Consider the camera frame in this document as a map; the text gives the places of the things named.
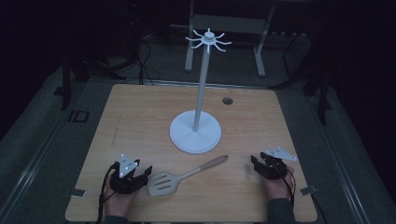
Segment black tripod stand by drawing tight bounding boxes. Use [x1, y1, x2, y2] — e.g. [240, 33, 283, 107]
[52, 46, 125, 112]

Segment white hook rack stand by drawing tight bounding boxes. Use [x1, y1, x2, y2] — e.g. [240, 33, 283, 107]
[168, 27, 233, 155]

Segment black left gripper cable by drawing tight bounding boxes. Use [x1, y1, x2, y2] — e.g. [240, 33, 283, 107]
[96, 163, 120, 224]

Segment metal table clamp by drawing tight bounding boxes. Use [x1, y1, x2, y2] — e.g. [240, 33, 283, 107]
[64, 187, 88, 199]
[299, 185, 319, 197]

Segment white metal desk frame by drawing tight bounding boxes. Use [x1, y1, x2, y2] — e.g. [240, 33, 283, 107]
[184, 0, 277, 77]

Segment person's left hand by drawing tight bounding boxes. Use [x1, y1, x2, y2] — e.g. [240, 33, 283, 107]
[103, 180, 138, 219]

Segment person's right hand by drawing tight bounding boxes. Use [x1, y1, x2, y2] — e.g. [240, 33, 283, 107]
[263, 166, 296, 201]

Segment grey slotted spatula wooden handle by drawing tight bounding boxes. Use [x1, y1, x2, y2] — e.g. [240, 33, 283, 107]
[147, 154, 230, 197]

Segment black floor cable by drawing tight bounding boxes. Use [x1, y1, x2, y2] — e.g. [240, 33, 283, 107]
[135, 38, 163, 86]

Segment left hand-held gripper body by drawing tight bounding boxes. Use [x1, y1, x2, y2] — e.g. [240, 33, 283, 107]
[108, 153, 148, 196]

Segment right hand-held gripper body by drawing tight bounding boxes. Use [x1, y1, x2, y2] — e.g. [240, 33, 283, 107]
[257, 147, 299, 181]

